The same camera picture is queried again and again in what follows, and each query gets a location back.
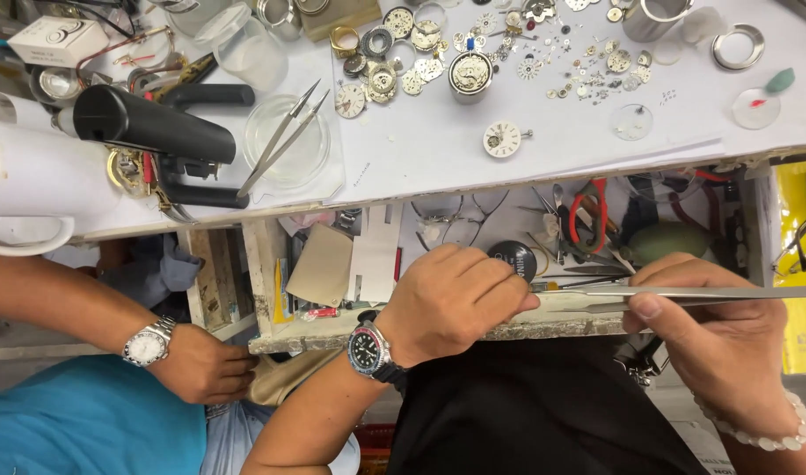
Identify clear plastic cup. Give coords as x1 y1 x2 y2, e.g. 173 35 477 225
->
192 3 290 91

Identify small wooden side drawer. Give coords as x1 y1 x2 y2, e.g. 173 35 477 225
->
177 227 260 333

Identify small glass dish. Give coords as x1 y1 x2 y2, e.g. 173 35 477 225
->
29 65 84 108

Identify white folded paper card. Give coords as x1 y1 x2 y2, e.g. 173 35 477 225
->
346 204 404 305

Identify pile of watch movements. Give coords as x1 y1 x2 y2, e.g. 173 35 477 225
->
341 6 451 105

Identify clear glass petri dish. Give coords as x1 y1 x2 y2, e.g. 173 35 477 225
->
242 94 332 190

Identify small white cardboard box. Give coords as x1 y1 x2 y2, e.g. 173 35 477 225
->
6 16 111 68

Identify black handled press tool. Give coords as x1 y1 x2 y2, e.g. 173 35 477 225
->
72 83 256 210

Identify pointed steel tweezers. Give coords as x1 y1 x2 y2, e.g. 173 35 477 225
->
236 78 332 199

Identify silver wristwatch white dial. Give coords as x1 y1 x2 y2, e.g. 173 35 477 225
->
120 314 178 369

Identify grey cloth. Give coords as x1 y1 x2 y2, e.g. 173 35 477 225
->
98 234 204 312

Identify red handled pliers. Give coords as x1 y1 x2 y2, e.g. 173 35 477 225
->
568 177 609 256

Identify round black lid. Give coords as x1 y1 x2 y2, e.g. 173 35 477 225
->
486 240 540 285

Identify yellow plastic bag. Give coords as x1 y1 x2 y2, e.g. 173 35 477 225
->
774 158 806 377

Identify green rubber lump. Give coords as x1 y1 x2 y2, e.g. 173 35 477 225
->
765 67 797 94

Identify thin wire eyeglasses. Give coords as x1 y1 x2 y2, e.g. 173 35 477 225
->
410 190 511 253

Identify watch movement in metal holder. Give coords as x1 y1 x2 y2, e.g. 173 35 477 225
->
448 51 495 106

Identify white paper sheet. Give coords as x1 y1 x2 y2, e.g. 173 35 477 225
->
327 0 806 207

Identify white bead bracelet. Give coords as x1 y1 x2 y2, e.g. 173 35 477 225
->
690 388 806 453

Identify person's left hand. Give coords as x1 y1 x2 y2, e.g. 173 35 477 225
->
374 243 542 372

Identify black frame eyeglasses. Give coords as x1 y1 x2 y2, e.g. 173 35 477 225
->
771 203 806 278

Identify green rubber blower bulb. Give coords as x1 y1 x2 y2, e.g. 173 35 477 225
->
629 220 711 266

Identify person's black clothing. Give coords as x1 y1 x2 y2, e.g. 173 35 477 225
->
385 335 708 475

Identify heap of metal hand tools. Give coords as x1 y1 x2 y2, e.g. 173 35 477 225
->
516 183 638 281

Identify small white watch dial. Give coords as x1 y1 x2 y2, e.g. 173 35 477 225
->
334 83 368 120

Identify clear watch crystal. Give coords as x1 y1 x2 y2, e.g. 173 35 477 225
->
608 103 655 142

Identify beige bag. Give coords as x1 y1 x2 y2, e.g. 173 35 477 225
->
246 348 343 408

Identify watch crystal with red hand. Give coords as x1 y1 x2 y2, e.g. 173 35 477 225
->
732 87 782 131

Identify red plastic crate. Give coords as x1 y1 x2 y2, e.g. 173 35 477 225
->
353 422 398 475

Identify scatter of tiny watch parts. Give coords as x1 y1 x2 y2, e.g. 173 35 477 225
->
442 0 656 108

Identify bunch of keys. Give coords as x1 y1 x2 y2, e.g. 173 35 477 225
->
613 335 671 388

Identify black dive wristwatch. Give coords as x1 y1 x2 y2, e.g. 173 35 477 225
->
346 310 408 385

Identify white watch dial with stem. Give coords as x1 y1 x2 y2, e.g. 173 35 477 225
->
482 120 534 160

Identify long steel tweezers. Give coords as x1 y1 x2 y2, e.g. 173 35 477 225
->
538 284 806 315

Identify white mug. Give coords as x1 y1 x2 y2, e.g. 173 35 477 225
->
0 117 124 257

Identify steel bezel ring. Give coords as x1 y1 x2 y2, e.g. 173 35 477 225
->
711 24 767 73

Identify tan box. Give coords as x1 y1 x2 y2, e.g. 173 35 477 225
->
296 0 383 42

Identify person's right hand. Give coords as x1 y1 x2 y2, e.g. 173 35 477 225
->
622 252 790 436

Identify steel cylinder cup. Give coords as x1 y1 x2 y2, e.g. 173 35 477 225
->
621 0 696 44

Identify worn wooden tool drawer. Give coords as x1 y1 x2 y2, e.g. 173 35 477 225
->
243 165 776 355

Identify beige card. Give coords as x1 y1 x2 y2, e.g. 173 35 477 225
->
284 223 355 308

